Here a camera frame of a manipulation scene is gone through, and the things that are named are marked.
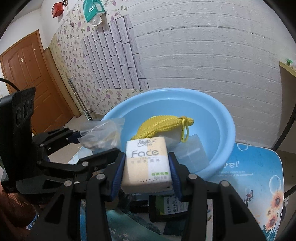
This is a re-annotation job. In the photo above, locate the clear plastic bag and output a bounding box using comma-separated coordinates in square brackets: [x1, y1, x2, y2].
[78, 118, 125, 153]

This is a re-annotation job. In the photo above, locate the black label packet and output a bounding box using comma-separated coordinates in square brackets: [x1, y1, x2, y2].
[149, 195, 188, 222]

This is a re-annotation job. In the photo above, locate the Face tissue pack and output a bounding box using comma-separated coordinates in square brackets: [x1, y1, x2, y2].
[121, 137, 172, 194]

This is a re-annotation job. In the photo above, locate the translucent plastic box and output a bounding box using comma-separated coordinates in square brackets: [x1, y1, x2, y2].
[171, 134, 209, 173]

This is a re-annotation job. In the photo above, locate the yellow mesh bag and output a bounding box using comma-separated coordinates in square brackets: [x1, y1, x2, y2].
[131, 115, 194, 143]

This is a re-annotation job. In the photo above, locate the brown wooden door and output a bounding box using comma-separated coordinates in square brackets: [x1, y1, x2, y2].
[1, 30, 74, 134]

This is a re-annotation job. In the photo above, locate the blue plastic basin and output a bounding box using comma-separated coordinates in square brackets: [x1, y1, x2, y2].
[103, 88, 236, 180]

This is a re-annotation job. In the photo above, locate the dustpan with metal handle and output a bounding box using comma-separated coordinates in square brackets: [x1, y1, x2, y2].
[68, 76, 93, 121]

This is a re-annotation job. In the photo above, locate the side table black frame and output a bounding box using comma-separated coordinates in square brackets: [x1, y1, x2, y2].
[271, 60, 296, 202]

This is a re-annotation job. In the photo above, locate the red wall box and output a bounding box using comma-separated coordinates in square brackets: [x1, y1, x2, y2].
[52, 2, 64, 18]

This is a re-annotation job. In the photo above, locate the green tissue pack on wall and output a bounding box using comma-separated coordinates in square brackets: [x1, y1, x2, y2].
[83, 0, 105, 27]

